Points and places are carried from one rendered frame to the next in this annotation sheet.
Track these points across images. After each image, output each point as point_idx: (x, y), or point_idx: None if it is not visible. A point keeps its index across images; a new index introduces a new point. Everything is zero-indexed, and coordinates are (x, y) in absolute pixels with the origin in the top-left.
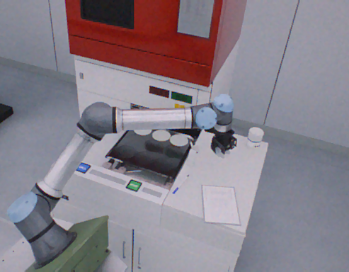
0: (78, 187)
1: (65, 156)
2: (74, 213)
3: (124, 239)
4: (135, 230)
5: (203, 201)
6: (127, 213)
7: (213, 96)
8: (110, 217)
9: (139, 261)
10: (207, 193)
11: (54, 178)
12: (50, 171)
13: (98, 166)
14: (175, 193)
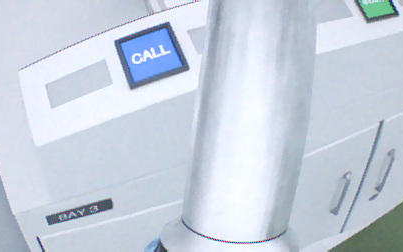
0: (165, 141)
1: (277, 76)
2: (138, 229)
3: (347, 168)
4: (388, 118)
5: None
6: (374, 92)
7: None
8: (312, 144)
9: (384, 182)
10: None
11: (275, 196)
12: (234, 188)
13: (197, 5)
14: None
